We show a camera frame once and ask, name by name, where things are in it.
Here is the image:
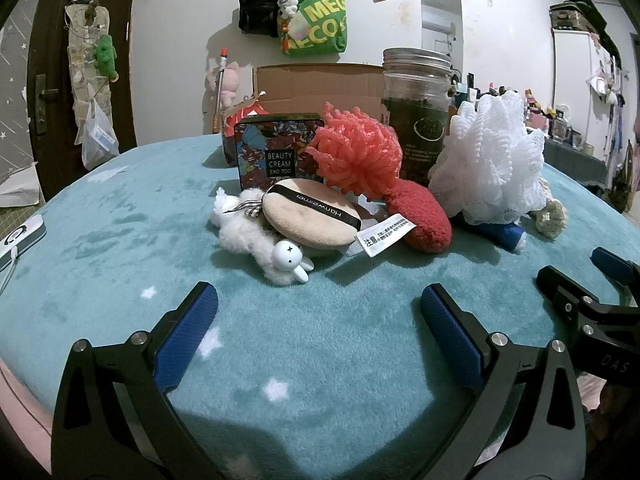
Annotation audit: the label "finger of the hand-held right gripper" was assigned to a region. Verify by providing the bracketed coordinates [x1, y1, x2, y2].
[591, 246, 640, 288]
[536, 264, 640, 346]

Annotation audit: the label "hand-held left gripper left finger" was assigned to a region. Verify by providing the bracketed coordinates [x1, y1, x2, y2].
[50, 281, 226, 480]

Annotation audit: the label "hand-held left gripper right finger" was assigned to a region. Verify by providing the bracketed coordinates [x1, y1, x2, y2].
[420, 283, 588, 480]

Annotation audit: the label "blue plush tube red cord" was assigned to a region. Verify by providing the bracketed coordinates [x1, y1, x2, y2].
[470, 220, 527, 252]

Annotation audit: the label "white fluffy rabbit plush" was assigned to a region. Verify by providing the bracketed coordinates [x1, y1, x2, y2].
[209, 187, 316, 288]

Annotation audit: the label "red fuzzy pouch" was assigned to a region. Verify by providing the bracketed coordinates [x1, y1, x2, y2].
[385, 180, 453, 254]

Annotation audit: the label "white mesh bath pouf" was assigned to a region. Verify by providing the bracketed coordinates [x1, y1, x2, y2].
[427, 89, 548, 226]

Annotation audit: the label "beige powder puff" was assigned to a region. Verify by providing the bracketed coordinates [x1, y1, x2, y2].
[262, 182, 362, 251]

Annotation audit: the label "coral mesh bath pouf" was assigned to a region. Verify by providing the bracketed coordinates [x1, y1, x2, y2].
[304, 101, 403, 203]

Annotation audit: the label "cardboard box with red lining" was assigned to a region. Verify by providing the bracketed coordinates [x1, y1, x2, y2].
[220, 63, 388, 136]

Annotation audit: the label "cream crochet piece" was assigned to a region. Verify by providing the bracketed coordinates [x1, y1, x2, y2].
[529, 199, 568, 243]

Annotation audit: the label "dark desk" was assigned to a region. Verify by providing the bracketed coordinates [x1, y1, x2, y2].
[542, 137, 608, 186]

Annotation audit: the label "row of cosmetic bottles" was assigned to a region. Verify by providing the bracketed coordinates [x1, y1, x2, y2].
[452, 72, 596, 156]

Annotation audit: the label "white hanging accessories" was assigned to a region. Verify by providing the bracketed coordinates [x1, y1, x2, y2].
[587, 35, 631, 111]

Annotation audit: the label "pink bedsheet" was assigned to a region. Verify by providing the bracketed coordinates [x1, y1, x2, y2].
[0, 360, 53, 461]

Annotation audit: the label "white charger box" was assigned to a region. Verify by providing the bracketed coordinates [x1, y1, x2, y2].
[0, 214, 48, 273]

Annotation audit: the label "white refrigerator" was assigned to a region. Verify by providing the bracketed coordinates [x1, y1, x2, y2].
[552, 27, 626, 161]

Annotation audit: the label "floral tin box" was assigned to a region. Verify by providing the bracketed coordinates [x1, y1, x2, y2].
[234, 112, 328, 196]

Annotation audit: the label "clear plastic bag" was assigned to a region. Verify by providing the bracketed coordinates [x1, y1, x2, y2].
[80, 100, 121, 171]

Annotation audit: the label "white paper sheet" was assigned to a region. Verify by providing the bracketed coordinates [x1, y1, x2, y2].
[0, 160, 40, 208]

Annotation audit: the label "glass tea jar metal lid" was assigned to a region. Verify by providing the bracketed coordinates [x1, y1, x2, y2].
[381, 47, 453, 186]

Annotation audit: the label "dark storage bag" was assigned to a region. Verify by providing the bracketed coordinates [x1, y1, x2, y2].
[550, 0, 608, 36]

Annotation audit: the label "pink pig plush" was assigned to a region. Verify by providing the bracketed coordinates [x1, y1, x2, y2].
[206, 62, 240, 106]

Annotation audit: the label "white pole with orange cap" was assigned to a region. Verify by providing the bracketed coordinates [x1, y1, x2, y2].
[212, 48, 230, 133]

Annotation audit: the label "clear hanging organizer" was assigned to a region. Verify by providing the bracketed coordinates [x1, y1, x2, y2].
[64, 0, 121, 126]

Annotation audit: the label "green plush toy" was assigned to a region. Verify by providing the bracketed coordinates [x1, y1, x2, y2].
[92, 34, 120, 81]

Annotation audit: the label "dark wooden door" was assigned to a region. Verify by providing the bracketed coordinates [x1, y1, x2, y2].
[27, 0, 138, 196]

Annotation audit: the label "green tote bag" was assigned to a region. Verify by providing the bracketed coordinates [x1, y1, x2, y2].
[278, 0, 348, 57]

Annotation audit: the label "black backpack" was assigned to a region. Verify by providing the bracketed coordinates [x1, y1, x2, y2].
[237, 0, 286, 37]

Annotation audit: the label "panda plush charm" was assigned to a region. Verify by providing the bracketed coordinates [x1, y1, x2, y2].
[276, 0, 303, 53]

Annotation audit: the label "metal door handle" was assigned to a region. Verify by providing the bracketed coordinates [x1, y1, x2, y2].
[35, 74, 61, 136]

